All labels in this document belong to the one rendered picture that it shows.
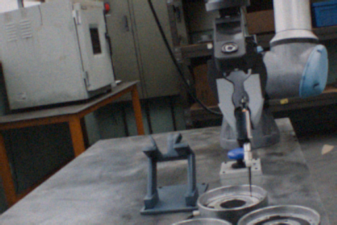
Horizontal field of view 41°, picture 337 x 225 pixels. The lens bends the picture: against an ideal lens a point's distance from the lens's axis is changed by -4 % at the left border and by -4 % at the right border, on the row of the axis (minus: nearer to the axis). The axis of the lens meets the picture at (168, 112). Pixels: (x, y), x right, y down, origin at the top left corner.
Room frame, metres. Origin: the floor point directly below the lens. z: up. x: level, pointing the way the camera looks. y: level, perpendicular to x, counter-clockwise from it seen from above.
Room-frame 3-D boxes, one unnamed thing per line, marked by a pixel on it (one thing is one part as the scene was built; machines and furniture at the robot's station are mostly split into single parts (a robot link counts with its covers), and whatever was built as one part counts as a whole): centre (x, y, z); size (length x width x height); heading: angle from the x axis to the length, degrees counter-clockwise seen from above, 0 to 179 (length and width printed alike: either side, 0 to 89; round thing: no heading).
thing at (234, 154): (0.80, -0.11, 0.85); 0.04 x 0.04 x 0.05
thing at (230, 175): (0.80, -0.11, 0.82); 0.08 x 0.07 x 0.05; 169
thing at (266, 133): (1.14, -0.19, 0.85); 0.15 x 0.15 x 0.10
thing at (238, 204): (0.66, -0.07, 0.82); 0.10 x 0.10 x 0.04
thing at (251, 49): (0.77, -0.12, 1.07); 0.09 x 0.08 x 0.12; 166
